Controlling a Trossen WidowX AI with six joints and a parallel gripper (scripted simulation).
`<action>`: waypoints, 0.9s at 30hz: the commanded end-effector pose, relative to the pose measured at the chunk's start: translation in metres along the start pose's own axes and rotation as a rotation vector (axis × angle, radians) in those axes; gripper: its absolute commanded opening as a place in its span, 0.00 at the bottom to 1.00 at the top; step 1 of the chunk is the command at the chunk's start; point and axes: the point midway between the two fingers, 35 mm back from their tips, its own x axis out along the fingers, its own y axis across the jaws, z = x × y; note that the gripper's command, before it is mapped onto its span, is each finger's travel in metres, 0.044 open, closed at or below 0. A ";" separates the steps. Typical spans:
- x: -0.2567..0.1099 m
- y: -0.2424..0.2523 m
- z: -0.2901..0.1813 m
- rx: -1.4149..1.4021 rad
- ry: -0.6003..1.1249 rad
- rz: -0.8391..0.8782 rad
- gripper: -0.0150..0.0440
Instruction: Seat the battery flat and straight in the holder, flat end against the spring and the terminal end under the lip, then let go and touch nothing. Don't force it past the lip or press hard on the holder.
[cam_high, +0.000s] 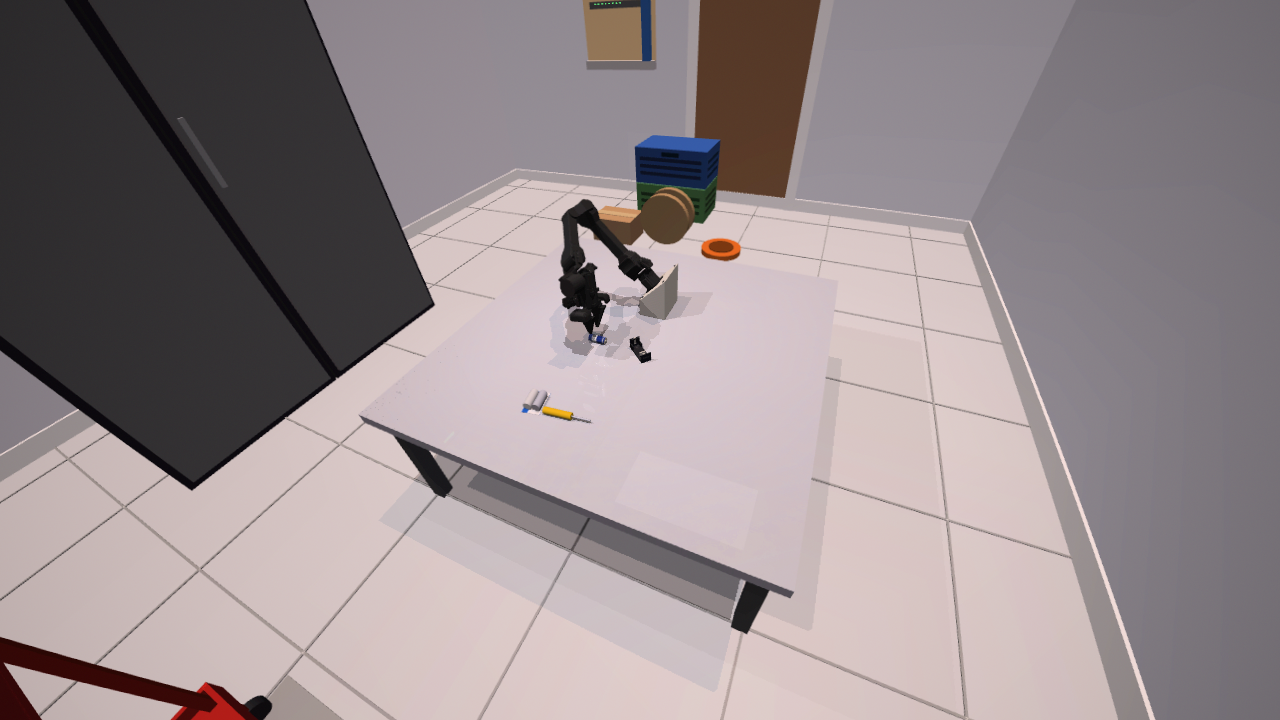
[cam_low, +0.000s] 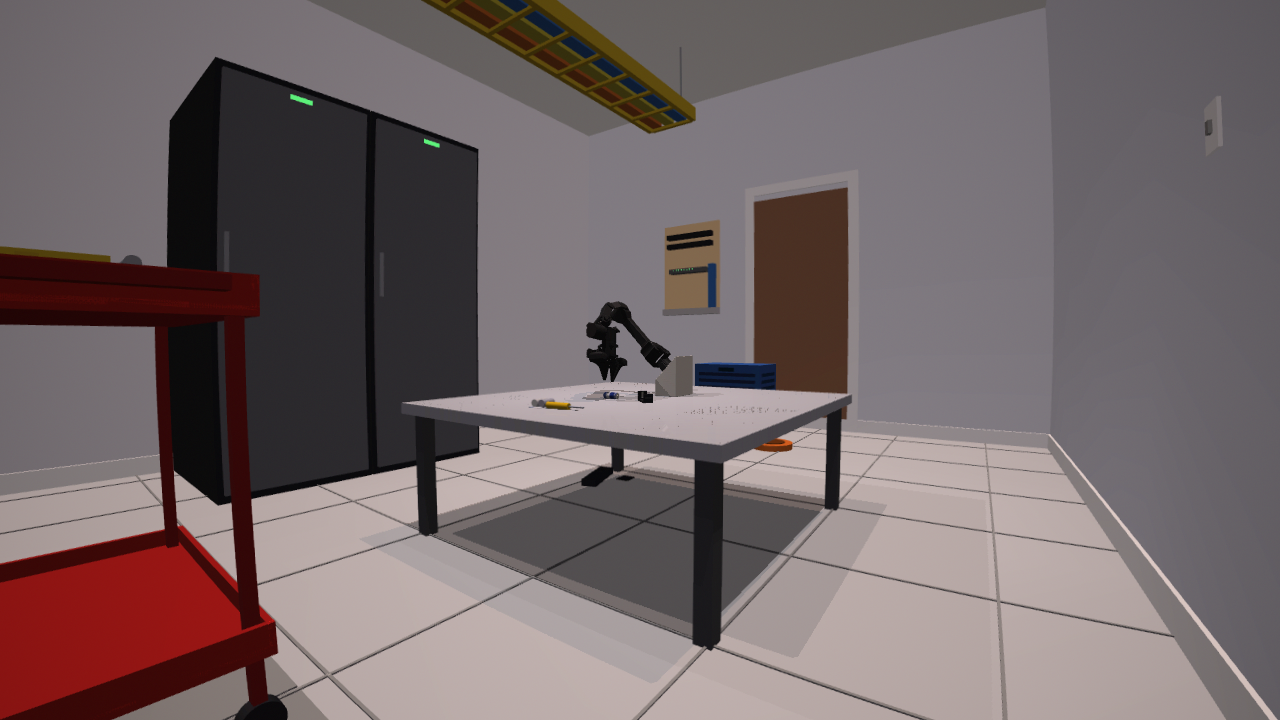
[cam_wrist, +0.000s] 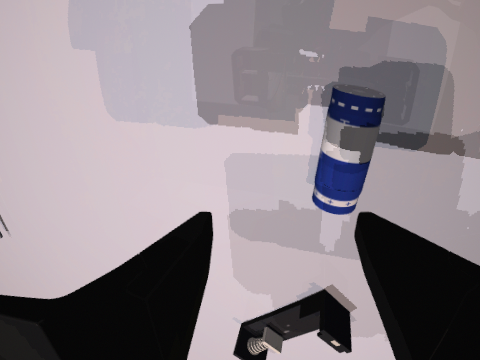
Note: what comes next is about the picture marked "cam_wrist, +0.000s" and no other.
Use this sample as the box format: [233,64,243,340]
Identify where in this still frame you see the blue and silver battery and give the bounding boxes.
[312,84,385,215]

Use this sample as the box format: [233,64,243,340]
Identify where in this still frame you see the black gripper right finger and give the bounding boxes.
[355,212,480,360]

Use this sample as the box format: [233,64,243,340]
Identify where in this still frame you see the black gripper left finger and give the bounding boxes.
[0,212,213,360]

